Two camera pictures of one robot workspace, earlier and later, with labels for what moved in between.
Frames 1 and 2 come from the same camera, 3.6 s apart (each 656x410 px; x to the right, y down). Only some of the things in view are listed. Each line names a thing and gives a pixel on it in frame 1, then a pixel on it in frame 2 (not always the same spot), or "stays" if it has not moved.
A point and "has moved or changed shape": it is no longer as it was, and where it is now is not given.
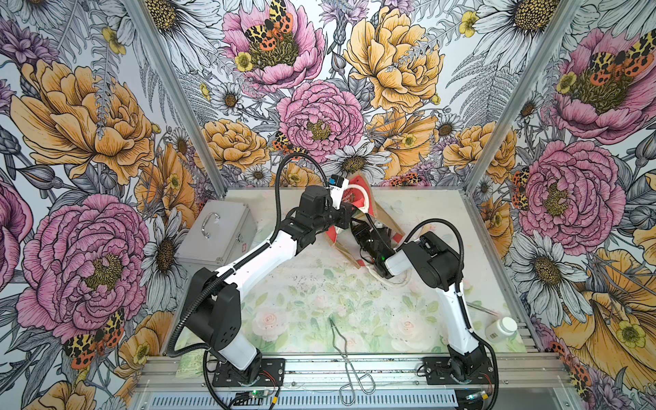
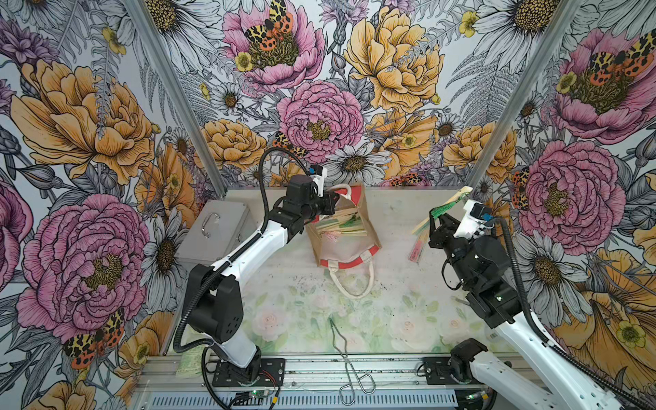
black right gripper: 359,231 to 445,228
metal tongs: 347,392 stays
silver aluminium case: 220,233 stays
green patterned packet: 190,364 stays
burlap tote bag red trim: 357,195 has moved or changed shape
